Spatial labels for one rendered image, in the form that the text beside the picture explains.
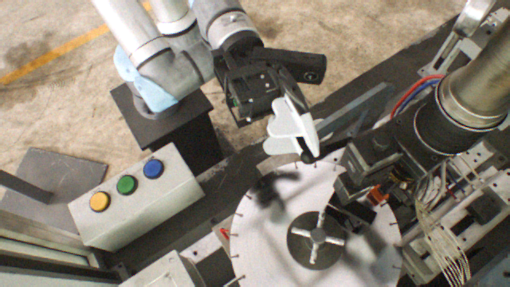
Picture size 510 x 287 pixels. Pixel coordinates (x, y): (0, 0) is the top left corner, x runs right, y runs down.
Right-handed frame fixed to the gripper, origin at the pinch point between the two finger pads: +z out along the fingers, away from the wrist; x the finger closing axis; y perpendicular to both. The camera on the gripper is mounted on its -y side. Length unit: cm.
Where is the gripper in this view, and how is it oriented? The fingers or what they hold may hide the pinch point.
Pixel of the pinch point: (314, 150)
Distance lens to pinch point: 45.9
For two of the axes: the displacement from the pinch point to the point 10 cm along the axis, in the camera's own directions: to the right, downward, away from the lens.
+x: 0.6, -4.8, -8.8
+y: -9.1, 3.3, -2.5
